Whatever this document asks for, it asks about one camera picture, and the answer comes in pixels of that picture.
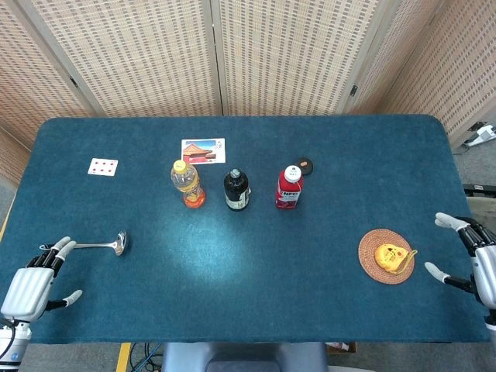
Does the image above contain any red-pip playing card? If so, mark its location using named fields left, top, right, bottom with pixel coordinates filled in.
left=87, top=157, right=119, bottom=178

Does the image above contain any beige fabric seat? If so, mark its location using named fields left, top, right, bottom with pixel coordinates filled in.
left=467, top=195, right=496, bottom=233

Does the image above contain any floor cable bundle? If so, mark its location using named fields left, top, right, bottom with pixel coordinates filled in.
left=129, top=343, right=164, bottom=372

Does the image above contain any steel ladle with black handle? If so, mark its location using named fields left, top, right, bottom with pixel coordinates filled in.
left=39, top=230, right=129, bottom=257

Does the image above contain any blue felt tablecloth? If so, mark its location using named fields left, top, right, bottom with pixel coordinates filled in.
left=0, top=114, right=496, bottom=346

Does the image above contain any grey robot torso base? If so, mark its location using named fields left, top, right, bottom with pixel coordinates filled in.
left=160, top=343, right=330, bottom=372

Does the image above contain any white device on floor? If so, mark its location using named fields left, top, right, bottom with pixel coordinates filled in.
left=463, top=122, right=496, bottom=149

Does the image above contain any red white-capped drink bottle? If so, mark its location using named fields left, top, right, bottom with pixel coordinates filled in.
left=275, top=164, right=304, bottom=211

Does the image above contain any woven folding screen panel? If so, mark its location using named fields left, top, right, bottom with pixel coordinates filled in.
left=0, top=0, right=98, bottom=187
left=211, top=0, right=404, bottom=116
left=15, top=0, right=225, bottom=118
left=348, top=0, right=496, bottom=146

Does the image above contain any palace picture postcard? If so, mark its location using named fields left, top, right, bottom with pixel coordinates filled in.
left=181, top=137, right=226, bottom=167

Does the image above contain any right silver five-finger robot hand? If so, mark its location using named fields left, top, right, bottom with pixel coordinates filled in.
left=424, top=212, right=496, bottom=311

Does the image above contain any dark glass bottle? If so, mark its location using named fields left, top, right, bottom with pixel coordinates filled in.
left=223, top=168, right=252, bottom=212

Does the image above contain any black round disc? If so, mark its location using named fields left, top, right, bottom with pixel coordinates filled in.
left=294, top=157, right=315, bottom=176

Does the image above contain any round woven rattan coaster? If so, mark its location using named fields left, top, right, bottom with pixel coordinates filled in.
left=357, top=229, right=416, bottom=286

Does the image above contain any yellow-capped orange tea bottle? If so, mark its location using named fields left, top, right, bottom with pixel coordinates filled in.
left=170, top=159, right=207, bottom=209

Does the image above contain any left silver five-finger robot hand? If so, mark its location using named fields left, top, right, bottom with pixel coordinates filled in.
left=0, top=236, right=84, bottom=322

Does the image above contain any yellow plush charm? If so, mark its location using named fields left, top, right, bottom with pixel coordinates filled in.
left=374, top=243, right=419, bottom=275

